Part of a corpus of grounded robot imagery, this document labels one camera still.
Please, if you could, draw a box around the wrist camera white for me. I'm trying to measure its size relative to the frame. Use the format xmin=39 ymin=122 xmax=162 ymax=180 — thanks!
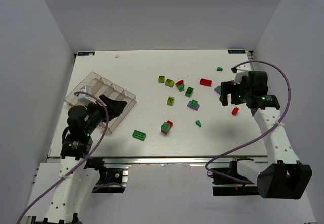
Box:
xmin=231 ymin=64 xmax=251 ymax=85
xmin=74 ymin=85 xmax=96 ymax=106

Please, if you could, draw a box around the lime lego brick lower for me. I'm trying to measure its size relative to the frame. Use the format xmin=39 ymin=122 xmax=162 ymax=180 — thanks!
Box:
xmin=167 ymin=96 xmax=175 ymax=106

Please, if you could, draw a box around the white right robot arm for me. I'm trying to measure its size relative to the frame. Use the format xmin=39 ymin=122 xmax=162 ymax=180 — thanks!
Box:
xmin=220 ymin=71 xmax=312 ymax=199

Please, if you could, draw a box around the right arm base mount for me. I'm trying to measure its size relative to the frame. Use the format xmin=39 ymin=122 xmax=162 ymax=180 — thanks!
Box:
xmin=207 ymin=157 xmax=259 ymax=196

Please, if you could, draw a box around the lime lego brick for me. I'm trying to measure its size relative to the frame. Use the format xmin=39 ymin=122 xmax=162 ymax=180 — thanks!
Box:
xmin=165 ymin=79 xmax=175 ymax=87
xmin=167 ymin=96 xmax=175 ymax=106
xmin=158 ymin=76 xmax=165 ymax=83

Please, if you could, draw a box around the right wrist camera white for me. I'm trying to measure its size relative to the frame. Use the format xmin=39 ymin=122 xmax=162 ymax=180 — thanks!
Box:
xmin=231 ymin=64 xmax=251 ymax=85

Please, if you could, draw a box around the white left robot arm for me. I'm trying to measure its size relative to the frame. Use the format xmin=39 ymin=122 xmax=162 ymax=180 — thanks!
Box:
xmin=41 ymin=93 xmax=127 ymax=223

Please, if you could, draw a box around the lime lego brick far left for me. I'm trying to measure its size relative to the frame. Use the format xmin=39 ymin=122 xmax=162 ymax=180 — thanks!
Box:
xmin=158 ymin=76 xmax=165 ymax=83

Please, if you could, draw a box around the lime lego brick middle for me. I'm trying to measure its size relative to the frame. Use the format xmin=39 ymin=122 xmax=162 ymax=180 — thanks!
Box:
xmin=165 ymin=79 xmax=175 ymax=87

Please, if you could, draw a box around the purple plate green lego right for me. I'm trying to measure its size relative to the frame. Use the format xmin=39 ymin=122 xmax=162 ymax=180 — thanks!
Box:
xmin=214 ymin=86 xmax=221 ymax=95

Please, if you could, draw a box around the small green wedge lego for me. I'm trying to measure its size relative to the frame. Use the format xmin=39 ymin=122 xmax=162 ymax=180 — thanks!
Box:
xmin=195 ymin=120 xmax=202 ymax=127

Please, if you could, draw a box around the red rectangular lego brick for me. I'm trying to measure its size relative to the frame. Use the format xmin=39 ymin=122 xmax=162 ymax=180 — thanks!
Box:
xmin=200 ymin=78 xmax=212 ymax=87

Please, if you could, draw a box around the blue label corner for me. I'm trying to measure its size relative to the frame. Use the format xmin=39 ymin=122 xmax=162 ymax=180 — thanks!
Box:
xmin=227 ymin=49 xmax=246 ymax=54
xmin=77 ymin=51 xmax=95 ymax=56

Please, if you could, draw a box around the blue label left corner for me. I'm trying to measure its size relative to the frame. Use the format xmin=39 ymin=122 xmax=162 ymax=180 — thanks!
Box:
xmin=77 ymin=51 xmax=95 ymax=56

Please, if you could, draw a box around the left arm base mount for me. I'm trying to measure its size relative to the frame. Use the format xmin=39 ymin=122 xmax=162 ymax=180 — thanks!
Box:
xmin=84 ymin=158 xmax=126 ymax=194

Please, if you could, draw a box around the purple plate green lego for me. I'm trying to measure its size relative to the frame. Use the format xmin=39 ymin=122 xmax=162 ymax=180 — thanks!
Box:
xmin=214 ymin=86 xmax=221 ymax=95
xmin=187 ymin=100 xmax=200 ymax=111

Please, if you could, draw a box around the purple plate green lego centre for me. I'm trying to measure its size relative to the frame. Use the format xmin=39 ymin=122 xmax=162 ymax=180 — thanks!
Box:
xmin=187 ymin=100 xmax=200 ymax=111

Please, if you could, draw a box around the long green lego brick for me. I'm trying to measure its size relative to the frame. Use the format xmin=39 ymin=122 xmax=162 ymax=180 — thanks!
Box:
xmin=132 ymin=130 xmax=146 ymax=141

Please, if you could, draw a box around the red roof green lego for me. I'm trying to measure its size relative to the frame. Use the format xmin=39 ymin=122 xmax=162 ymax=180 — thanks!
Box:
xmin=175 ymin=80 xmax=185 ymax=91

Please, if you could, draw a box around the blue label right corner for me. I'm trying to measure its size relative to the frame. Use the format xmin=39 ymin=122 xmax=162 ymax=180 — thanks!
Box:
xmin=227 ymin=49 xmax=246 ymax=54

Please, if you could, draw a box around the small red lego brick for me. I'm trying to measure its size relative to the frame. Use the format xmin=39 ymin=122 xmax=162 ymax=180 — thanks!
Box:
xmin=231 ymin=107 xmax=239 ymax=116

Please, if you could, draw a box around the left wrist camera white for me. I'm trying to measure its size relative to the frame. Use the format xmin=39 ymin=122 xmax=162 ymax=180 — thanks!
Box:
xmin=74 ymin=85 xmax=96 ymax=106

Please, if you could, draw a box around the green square lego brick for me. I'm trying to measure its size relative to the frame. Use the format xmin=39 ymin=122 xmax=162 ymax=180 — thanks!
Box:
xmin=185 ymin=87 xmax=194 ymax=97

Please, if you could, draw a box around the clear compartment organizer tray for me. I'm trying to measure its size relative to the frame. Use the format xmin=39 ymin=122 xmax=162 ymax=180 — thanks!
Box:
xmin=64 ymin=72 xmax=137 ymax=133

